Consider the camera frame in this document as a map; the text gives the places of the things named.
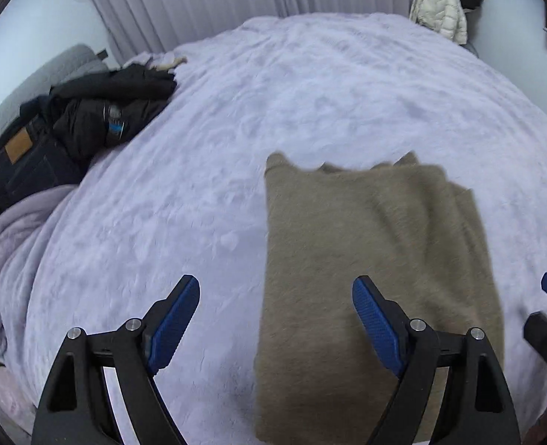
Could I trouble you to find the lilac fuzzy bed blanket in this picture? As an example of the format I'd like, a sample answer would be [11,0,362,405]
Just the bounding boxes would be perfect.
[4,11,547,445]

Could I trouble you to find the grey headboard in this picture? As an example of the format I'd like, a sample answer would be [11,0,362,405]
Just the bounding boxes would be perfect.
[0,44,109,168]

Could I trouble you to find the dark blue jeans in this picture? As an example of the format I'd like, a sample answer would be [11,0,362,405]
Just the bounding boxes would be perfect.
[0,118,93,210]

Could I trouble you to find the white vertical blinds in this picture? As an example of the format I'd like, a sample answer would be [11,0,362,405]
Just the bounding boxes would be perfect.
[81,0,422,63]

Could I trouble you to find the white puffer jacket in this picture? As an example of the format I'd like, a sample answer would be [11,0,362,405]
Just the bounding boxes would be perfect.
[409,0,468,46]

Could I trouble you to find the black jacket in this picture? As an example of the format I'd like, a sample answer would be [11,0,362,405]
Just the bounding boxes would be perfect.
[20,62,178,161]

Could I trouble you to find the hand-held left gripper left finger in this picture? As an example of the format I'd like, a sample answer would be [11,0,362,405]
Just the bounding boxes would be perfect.
[31,274,201,445]

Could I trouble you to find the beige cloth item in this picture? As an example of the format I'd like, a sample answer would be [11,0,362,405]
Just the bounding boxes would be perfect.
[150,55,188,74]

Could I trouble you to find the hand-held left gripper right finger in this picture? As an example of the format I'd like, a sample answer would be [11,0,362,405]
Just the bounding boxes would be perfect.
[352,275,521,445]

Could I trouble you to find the tan knit sweater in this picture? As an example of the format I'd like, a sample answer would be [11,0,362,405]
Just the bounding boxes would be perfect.
[254,151,507,445]

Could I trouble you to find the crumpled lilac fleece blanket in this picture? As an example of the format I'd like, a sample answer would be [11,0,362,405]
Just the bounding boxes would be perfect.
[0,184,78,367]

